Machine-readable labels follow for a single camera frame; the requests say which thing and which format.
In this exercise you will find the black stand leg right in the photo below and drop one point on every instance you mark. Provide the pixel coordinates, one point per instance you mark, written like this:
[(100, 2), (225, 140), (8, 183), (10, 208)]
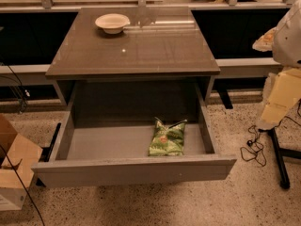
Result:
[(280, 153)]

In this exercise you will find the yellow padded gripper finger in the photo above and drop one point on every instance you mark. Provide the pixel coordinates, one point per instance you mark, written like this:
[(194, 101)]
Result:
[(281, 92)]

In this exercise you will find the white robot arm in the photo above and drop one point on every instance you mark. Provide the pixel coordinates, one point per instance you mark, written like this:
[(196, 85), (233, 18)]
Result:
[(284, 40)]

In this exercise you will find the white paper bowl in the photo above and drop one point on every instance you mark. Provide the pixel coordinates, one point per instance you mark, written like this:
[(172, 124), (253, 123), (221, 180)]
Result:
[(112, 23)]

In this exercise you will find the green jalapeno chip bag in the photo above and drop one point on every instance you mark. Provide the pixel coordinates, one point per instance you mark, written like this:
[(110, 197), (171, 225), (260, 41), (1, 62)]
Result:
[(167, 140)]

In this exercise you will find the brown cardboard box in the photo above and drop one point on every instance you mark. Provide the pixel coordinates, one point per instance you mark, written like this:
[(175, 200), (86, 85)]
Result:
[(17, 155)]

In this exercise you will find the open grey top drawer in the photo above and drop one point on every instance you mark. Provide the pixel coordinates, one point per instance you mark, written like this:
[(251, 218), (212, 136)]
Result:
[(105, 137)]

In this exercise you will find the black stand foot left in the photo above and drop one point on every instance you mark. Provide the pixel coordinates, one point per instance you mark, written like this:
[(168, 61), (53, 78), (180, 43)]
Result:
[(46, 152)]

